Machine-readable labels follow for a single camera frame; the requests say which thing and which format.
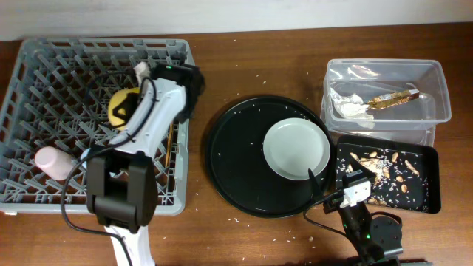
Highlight black rectangular food-waste tray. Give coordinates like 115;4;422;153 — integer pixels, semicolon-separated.
335;135;441;214

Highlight yellow plastic bowl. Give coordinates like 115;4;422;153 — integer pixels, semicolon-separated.
107;87;140;131

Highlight round black tray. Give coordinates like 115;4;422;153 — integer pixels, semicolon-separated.
205;95;335;218

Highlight pink plastic cup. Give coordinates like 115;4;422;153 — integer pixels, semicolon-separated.
34;146;75;181

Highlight white tissue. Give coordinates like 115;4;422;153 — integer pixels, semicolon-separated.
330;89;374;120

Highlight peanut shells and rice scraps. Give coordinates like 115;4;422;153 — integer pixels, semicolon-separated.
336;147;430;213

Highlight blue plastic cup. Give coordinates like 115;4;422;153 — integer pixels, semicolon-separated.
80;148;91;160

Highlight grey round plate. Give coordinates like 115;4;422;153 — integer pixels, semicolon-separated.
262;118;331;181

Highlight clear plastic bin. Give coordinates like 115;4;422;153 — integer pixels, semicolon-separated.
321;58;452;146

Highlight grey plastic dishwasher rack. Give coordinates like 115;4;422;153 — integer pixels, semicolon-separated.
1;38;194;215

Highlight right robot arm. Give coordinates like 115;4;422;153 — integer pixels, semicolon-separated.
303;158;403;265

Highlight gold snack wrapper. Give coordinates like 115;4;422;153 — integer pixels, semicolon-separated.
367;89;420;110

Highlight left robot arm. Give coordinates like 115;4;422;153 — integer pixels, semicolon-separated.
86;64;205;265

